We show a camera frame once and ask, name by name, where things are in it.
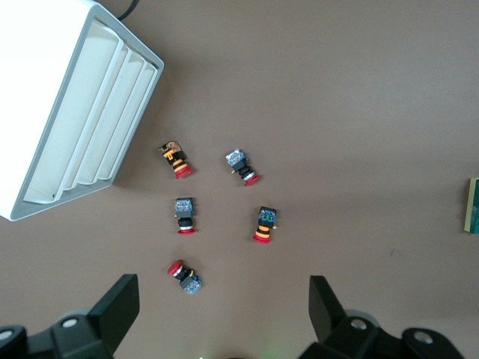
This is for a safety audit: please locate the red button black contact block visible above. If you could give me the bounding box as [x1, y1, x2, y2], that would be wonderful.
[251, 205, 280, 244]

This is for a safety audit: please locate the black looping cable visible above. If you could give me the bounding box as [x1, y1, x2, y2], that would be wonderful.
[118, 0, 140, 20]

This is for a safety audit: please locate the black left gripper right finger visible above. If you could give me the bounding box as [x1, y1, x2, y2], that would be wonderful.
[299, 275, 469, 359]

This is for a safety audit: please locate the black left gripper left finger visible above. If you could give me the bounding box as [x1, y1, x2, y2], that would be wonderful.
[0, 274, 140, 359]

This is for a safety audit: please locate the green load switch white handle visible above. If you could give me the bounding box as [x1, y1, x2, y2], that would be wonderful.
[463, 177, 479, 236]

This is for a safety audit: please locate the red button blue contact block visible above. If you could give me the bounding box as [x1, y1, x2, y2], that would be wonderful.
[166, 260, 204, 296]
[224, 148, 263, 187]
[173, 197, 198, 236]

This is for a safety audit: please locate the red button orange contact block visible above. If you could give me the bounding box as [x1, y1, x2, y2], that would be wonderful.
[156, 138, 195, 180]

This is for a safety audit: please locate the white slotted storage rack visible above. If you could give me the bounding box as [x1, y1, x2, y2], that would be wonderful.
[0, 0, 165, 224]

